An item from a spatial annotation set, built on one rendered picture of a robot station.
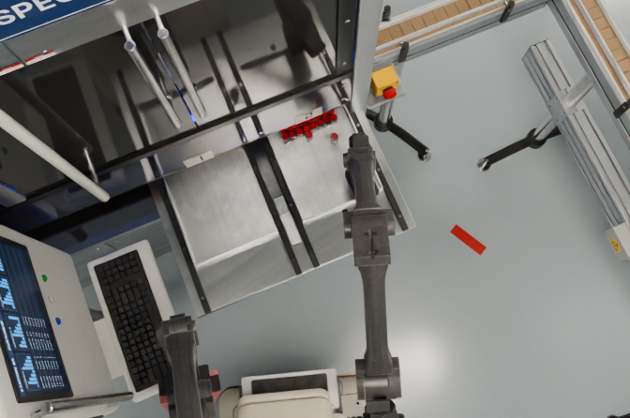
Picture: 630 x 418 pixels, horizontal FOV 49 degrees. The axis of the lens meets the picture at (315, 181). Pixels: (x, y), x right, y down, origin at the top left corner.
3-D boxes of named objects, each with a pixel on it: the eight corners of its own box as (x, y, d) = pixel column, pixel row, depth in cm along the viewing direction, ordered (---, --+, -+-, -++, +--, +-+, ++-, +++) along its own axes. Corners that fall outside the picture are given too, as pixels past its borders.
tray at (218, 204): (158, 165, 212) (156, 161, 209) (237, 133, 214) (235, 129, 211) (196, 266, 204) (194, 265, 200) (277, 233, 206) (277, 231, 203)
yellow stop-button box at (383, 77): (366, 77, 210) (367, 67, 203) (387, 68, 210) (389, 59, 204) (376, 98, 208) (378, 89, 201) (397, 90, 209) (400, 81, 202)
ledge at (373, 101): (351, 71, 221) (351, 69, 219) (388, 57, 222) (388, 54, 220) (368, 110, 218) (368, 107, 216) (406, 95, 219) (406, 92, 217)
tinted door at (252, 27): (199, 126, 180) (139, 15, 123) (351, 67, 184) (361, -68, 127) (199, 128, 180) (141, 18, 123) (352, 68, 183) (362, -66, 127)
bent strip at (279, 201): (275, 202, 208) (273, 198, 203) (283, 199, 209) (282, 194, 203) (292, 246, 205) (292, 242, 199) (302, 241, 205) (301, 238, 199)
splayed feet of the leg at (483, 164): (472, 159, 302) (480, 150, 289) (575, 117, 307) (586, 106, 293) (481, 175, 300) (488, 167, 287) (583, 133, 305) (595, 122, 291)
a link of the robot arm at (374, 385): (367, 418, 159) (390, 417, 158) (364, 382, 155) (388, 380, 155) (365, 392, 167) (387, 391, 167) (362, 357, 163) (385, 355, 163)
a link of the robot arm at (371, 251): (345, 246, 138) (396, 243, 138) (344, 211, 150) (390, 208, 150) (358, 408, 159) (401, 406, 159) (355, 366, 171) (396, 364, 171)
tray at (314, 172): (261, 124, 215) (260, 120, 212) (337, 94, 217) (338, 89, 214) (303, 223, 207) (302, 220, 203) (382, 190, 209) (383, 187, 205)
